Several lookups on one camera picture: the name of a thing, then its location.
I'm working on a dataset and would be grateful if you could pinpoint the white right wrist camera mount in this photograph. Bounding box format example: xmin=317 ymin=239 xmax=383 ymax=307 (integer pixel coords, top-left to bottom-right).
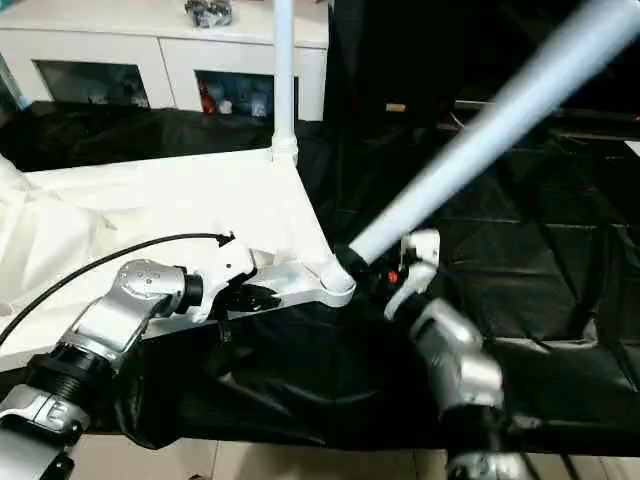
xmin=384 ymin=229 xmax=441 ymax=319

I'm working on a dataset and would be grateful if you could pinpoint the black backdrop curtain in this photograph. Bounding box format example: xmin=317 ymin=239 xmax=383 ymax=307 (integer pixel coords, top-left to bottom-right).
xmin=324 ymin=0 xmax=640 ymax=121

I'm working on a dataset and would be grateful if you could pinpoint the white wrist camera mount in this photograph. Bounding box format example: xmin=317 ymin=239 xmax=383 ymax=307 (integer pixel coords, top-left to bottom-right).
xmin=192 ymin=242 xmax=259 ymax=324
xmin=384 ymin=229 xmax=441 ymax=319

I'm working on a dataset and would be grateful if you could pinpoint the grey metal stand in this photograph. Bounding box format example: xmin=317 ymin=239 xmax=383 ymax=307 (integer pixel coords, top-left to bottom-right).
xmin=0 ymin=52 xmax=31 ymax=114

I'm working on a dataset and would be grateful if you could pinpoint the black plastic sheet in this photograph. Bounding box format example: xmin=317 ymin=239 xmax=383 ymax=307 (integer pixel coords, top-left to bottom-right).
xmin=0 ymin=97 xmax=640 ymax=451

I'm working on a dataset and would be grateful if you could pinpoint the white plastic table leg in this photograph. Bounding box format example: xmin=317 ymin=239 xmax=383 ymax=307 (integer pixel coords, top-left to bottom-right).
xmin=269 ymin=0 xmax=300 ymax=164
xmin=322 ymin=0 xmax=640 ymax=296

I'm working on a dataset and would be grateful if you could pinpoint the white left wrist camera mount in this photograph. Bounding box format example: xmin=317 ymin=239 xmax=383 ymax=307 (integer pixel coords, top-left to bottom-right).
xmin=192 ymin=242 xmax=259 ymax=324

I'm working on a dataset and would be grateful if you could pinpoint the long black pole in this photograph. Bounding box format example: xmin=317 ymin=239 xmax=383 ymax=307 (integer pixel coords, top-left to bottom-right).
xmin=452 ymin=99 xmax=640 ymax=124

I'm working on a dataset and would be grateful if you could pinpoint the white cabinet with glass doors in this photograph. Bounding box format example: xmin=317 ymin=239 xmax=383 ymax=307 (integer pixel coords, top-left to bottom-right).
xmin=0 ymin=0 xmax=331 ymax=121

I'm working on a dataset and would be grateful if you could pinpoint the clear bag of dark items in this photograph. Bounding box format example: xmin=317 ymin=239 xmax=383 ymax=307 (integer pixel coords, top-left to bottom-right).
xmin=183 ymin=0 xmax=234 ymax=29

